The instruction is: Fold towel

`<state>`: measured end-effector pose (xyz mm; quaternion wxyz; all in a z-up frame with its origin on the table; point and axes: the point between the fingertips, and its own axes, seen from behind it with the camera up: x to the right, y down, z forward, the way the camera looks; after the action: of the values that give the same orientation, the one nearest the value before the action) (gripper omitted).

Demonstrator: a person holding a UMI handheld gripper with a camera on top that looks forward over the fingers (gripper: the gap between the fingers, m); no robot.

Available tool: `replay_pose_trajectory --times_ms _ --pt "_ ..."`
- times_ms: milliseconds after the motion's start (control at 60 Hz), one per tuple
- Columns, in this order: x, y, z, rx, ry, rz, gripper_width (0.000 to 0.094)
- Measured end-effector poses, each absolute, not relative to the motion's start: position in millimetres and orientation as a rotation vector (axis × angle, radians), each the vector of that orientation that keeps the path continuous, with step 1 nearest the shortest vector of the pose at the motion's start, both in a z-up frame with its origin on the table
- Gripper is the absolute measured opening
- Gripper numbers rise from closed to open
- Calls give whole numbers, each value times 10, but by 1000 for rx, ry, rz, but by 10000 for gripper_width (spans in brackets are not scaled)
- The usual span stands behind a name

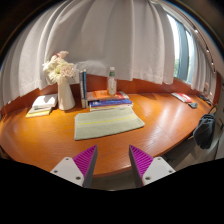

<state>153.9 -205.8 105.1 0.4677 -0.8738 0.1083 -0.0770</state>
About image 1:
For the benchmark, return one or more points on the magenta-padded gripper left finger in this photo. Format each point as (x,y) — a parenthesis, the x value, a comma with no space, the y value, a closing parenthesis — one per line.
(68,170)

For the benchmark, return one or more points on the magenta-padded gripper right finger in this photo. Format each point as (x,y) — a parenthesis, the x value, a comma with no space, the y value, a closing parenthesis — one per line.
(156,169)

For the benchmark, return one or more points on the pale green towel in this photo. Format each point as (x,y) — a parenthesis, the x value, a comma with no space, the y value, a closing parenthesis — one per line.
(106,124)

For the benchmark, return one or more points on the flat yellow book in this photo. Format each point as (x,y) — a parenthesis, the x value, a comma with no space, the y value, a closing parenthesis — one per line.
(38,112)

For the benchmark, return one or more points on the thick white book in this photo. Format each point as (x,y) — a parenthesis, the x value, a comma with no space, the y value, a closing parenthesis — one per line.
(45,100)

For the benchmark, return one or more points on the white ceramic vase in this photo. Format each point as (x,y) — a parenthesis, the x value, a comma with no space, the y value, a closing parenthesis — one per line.
(66,96)

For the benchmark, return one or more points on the small dark grey object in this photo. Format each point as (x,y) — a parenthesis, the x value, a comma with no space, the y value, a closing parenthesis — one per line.
(193,105)

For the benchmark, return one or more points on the flat white book under stack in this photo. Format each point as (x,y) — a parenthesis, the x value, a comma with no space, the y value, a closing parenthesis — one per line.
(111,107)

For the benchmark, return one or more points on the red booklet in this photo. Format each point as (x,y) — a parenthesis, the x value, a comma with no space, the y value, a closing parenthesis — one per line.
(182,97)

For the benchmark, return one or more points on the flat blue book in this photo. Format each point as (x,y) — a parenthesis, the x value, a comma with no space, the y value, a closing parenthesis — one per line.
(110,103)

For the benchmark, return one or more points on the upright grey book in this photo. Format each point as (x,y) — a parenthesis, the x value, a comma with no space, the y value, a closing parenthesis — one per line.
(81,90)

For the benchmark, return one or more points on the flat orange book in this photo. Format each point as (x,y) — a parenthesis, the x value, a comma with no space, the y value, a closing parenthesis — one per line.
(101,95)

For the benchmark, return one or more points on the upright blue book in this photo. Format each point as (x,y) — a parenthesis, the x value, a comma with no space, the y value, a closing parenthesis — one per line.
(85,88)

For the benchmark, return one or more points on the clear plastic drink bottle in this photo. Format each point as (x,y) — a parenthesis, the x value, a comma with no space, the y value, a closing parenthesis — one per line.
(111,83)

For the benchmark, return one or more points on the white and pink flower bouquet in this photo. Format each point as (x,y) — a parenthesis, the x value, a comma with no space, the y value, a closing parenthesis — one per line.
(59,68)

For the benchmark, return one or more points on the window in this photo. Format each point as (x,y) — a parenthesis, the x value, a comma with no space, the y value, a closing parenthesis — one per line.
(181,50)

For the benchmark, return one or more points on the white curtain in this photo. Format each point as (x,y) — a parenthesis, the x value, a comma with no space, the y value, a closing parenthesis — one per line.
(100,36)

